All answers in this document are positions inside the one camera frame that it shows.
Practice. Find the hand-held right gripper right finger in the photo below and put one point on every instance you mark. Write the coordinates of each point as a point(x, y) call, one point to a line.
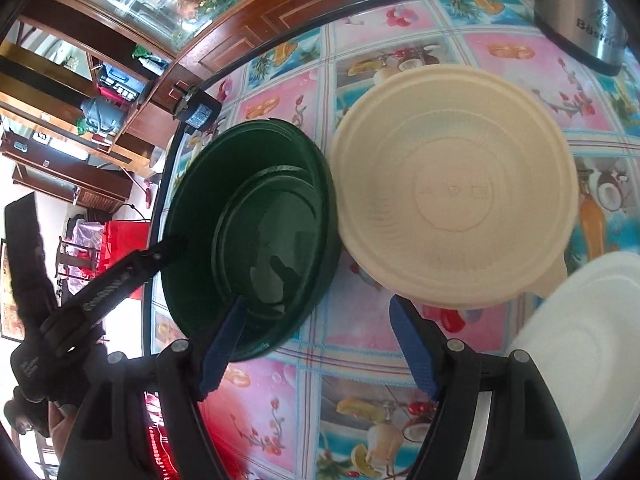
point(415, 355)

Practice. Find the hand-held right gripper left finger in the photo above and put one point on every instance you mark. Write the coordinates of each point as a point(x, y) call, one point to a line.
point(222, 355)

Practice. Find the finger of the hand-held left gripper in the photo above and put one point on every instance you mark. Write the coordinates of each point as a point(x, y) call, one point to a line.
point(125, 277)

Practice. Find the red scalloped plate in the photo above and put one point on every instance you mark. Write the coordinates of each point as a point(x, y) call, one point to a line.
point(157, 440)

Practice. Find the white bowl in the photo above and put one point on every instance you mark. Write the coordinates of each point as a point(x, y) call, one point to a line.
point(575, 350)

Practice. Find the large cream bowl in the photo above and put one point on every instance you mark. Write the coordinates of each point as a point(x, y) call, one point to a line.
point(450, 185)

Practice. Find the red paper bag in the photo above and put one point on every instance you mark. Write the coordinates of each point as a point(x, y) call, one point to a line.
point(125, 240)

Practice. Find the chair with pink cloth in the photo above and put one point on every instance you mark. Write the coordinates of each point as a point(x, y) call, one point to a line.
point(80, 235)

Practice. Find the fruit print tablecloth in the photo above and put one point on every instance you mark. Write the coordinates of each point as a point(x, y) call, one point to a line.
point(350, 385)

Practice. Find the floral glass panel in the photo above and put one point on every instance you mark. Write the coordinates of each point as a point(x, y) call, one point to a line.
point(150, 0)

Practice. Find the stainless steel kettle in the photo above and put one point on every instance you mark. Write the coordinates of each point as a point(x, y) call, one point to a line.
point(575, 5)

